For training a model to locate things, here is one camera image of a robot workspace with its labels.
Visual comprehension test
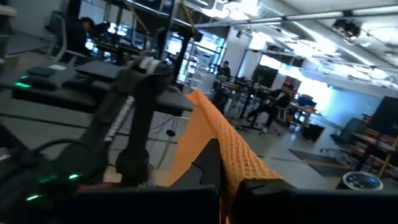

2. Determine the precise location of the black monitor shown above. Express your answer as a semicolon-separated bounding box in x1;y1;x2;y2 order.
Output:
369;95;398;138

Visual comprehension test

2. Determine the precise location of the black desk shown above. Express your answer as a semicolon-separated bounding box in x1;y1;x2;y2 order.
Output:
11;58;195;118

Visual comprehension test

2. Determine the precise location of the grey office chair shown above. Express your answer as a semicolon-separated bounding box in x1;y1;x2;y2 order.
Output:
47;11;86;65

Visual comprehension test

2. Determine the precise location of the person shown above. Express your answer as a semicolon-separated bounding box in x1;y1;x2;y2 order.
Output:
216;60;233;79
64;16;96;57
246;83;295;135

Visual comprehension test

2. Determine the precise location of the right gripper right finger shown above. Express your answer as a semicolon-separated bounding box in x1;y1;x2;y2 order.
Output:
231;179;398;224

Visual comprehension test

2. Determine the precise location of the black tower fan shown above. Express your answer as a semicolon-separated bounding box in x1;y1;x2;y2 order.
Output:
335;170;384;191

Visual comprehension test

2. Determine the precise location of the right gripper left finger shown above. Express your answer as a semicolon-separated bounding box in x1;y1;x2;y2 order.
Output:
74;138;223;224

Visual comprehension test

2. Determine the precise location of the black waste bin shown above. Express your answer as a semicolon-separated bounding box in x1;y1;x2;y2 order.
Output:
300;123;326;143

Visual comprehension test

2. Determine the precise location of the dark office chair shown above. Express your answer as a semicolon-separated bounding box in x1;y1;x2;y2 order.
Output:
321;117;364;154

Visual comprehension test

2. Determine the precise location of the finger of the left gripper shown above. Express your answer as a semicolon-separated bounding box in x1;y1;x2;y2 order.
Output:
116;74;163;188

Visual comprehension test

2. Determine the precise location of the black floor mat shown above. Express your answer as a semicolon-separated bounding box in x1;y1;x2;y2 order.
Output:
288;148;354;179

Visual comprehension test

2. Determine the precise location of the orange elastic bandage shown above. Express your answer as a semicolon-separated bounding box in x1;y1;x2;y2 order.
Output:
167;89;284;224

